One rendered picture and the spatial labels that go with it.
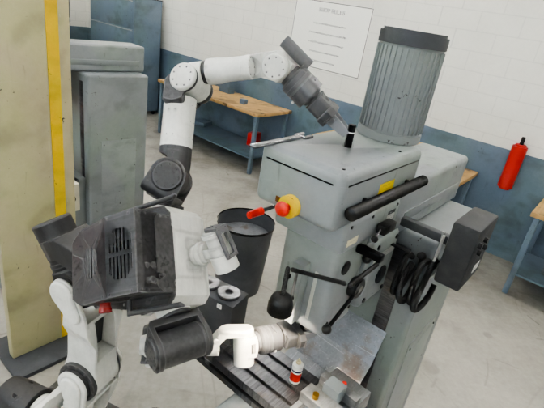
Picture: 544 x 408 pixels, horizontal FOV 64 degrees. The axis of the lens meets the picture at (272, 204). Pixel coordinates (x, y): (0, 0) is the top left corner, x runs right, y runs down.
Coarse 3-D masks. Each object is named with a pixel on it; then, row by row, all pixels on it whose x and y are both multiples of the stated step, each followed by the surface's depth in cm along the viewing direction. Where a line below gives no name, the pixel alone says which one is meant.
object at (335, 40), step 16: (304, 0) 595; (304, 16) 601; (320, 16) 586; (336, 16) 571; (352, 16) 557; (368, 16) 543; (304, 32) 607; (320, 32) 591; (336, 32) 576; (352, 32) 562; (304, 48) 612; (320, 48) 597; (336, 48) 581; (352, 48) 566; (320, 64) 602; (336, 64) 586; (352, 64) 571
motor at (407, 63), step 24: (384, 48) 127; (408, 48) 122; (432, 48) 121; (384, 72) 128; (408, 72) 124; (432, 72) 126; (384, 96) 128; (408, 96) 126; (432, 96) 132; (360, 120) 139; (384, 120) 130; (408, 120) 130; (408, 144) 133
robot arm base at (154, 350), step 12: (192, 312) 114; (156, 324) 108; (168, 324) 109; (180, 324) 112; (204, 324) 112; (156, 336) 105; (144, 348) 111; (156, 348) 103; (156, 360) 103; (156, 372) 106
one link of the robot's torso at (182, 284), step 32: (96, 224) 109; (128, 224) 102; (160, 224) 108; (192, 224) 119; (96, 256) 107; (128, 256) 100; (160, 256) 106; (192, 256) 115; (96, 288) 105; (128, 288) 99; (160, 288) 103; (192, 288) 113
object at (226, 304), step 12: (216, 288) 176; (228, 288) 176; (216, 300) 170; (228, 300) 170; (240, 300) 172; (204, 312) 175; (216, 312) 172; (228, 312) 169; (240, 312) 176; (216, 324) 174
